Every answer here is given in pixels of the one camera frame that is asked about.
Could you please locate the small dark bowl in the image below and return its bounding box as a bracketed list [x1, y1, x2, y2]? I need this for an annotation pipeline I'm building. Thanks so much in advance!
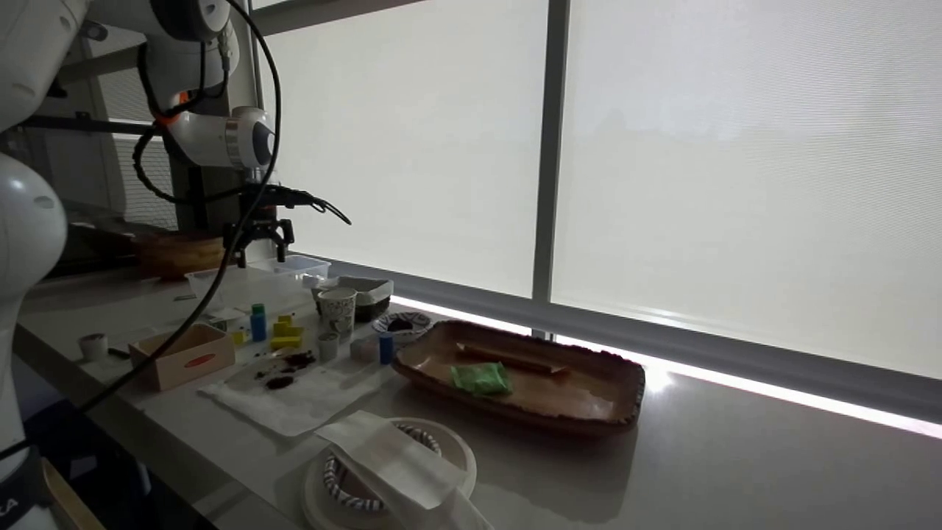
[374, 312, 434, 344]

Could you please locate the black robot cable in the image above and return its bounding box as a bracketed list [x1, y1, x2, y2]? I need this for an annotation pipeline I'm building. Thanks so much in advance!
[0, 0, 285, 464]

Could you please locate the patterned paper cup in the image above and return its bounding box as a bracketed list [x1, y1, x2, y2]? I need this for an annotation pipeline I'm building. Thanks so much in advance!
[315, 287, 358, 362]

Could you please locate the small wooden box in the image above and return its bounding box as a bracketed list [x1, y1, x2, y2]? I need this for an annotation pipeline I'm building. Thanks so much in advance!
[146, 324, 235, 393]

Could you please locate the green candy packet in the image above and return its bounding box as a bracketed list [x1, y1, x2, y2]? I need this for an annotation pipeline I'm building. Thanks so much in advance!
[450, 362, 512, 399]

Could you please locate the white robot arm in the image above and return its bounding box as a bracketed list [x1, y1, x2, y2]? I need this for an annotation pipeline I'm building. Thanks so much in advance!
[0, 0, 277, 471]

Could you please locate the white folded napkin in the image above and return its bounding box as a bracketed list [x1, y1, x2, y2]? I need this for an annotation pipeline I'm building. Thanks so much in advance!
[319, 414, 466, 514]

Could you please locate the blue cylinder block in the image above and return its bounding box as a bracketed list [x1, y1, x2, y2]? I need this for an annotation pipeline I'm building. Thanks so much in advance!
[252, 305, 269, 343]

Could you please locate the brown wooden tray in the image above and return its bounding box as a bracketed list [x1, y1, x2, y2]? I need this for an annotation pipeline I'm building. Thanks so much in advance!
[396, 322, 646, 439]

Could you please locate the small white cup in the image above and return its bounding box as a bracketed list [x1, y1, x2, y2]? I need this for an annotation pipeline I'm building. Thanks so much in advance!
[81, 333, 109, 362]

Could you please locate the brown wrapped stick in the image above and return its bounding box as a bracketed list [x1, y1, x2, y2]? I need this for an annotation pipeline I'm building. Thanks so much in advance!
[456, 343, 567, 377]

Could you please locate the window frame post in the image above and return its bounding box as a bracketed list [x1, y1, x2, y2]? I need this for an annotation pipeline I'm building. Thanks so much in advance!
[531, 0, 571, 305]

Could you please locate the white paper sheet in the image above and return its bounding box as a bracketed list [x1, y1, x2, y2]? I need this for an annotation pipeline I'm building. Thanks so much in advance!
[204, 361, 388, 439]

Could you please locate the white paper plate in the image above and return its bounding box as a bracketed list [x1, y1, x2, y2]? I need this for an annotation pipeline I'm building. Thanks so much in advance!
[303, 414, 493, 530]

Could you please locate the woven basket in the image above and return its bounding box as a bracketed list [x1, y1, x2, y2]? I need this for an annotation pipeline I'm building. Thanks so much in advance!
[135, 235, 224, 280]

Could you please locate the yellow block stack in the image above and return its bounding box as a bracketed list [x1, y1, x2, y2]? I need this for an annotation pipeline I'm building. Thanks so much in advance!
[271, 316, 303, 352]

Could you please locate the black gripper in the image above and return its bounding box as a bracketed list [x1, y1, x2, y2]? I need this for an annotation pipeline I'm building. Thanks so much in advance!
[224, 221, 294, 266]

